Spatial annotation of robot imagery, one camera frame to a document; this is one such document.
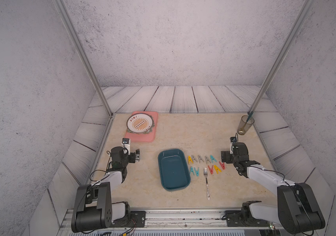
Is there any teal clothespin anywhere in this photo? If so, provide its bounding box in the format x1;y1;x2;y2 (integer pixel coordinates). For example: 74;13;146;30
210;155;217;163
194;167;199;177
190;167;195;175

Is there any teal plastic storage box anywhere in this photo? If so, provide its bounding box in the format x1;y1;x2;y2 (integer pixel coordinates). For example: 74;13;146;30
158;148;191;192

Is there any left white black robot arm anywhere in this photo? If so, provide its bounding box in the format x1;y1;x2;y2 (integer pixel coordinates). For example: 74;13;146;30
71;147;140;234

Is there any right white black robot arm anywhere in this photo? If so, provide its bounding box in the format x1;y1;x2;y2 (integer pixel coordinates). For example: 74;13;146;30
221;142;325;235

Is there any silver fork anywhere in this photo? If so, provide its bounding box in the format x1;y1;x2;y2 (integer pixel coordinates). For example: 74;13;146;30
203;167;210;200

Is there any pink plastic tray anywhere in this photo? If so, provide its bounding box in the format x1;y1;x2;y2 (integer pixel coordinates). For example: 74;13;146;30
124;111;158;143

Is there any round patterned plate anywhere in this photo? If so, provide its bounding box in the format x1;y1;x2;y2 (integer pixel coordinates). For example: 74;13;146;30
126;113;155;134

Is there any olive glass cup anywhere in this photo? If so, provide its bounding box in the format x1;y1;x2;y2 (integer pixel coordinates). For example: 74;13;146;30
237;115;255;135

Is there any teal pen in cup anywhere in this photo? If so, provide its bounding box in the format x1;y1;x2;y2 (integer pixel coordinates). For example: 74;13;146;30
246;111;254;123

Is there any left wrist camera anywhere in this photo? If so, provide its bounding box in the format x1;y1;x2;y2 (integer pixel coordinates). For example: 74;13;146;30
122;138;131;155

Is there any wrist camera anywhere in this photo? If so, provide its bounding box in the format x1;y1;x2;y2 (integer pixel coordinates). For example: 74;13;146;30
122;138;131;155
230;136;237;154

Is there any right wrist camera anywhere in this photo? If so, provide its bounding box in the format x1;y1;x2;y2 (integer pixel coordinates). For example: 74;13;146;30
230;136;237;154

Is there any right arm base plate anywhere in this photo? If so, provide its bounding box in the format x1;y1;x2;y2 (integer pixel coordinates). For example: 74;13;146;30
221;210;270;228

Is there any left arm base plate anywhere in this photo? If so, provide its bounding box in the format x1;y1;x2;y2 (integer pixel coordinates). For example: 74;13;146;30
111;210;146;228

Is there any aluminium mounting rail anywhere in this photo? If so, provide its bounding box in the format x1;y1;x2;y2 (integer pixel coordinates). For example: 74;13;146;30
57;207;319;236

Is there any right aluminium frame post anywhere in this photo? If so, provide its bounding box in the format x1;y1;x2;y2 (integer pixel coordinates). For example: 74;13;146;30
247;0;315;116

